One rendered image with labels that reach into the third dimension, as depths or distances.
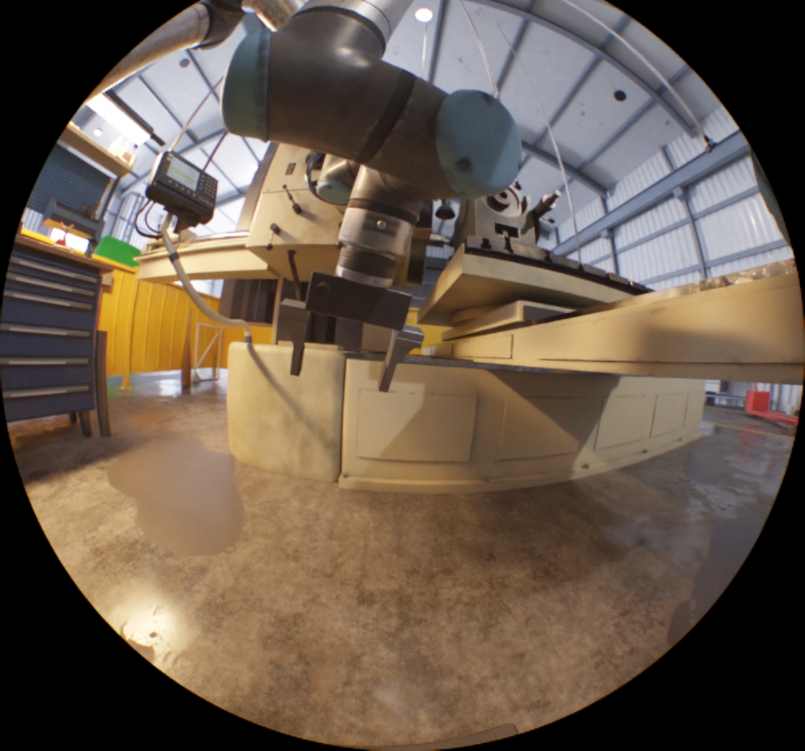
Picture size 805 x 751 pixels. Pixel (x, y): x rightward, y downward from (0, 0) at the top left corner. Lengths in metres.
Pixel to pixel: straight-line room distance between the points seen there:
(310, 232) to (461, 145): 1.06
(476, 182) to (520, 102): 8.59
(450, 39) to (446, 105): 7.95
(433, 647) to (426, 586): 0.21
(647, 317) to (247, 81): 0.48
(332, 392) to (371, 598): 0.79
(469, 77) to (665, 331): 8.34
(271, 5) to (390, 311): 0.62
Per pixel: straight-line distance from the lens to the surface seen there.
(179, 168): 1.20
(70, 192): 2.31
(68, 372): 1.72
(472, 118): 0.20
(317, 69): 0.19
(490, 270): 0.79
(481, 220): 0.90
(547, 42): 7.98
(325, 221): 1.21
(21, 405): 1.69
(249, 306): 2.00
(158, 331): 3.52
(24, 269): 1.66
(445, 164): 0.19
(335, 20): 0.22
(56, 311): 1.68
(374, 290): 0.32
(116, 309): 3.14
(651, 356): 0.42
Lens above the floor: 0.61
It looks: 1 degrees up
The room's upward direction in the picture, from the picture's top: 4 degrees clockwise
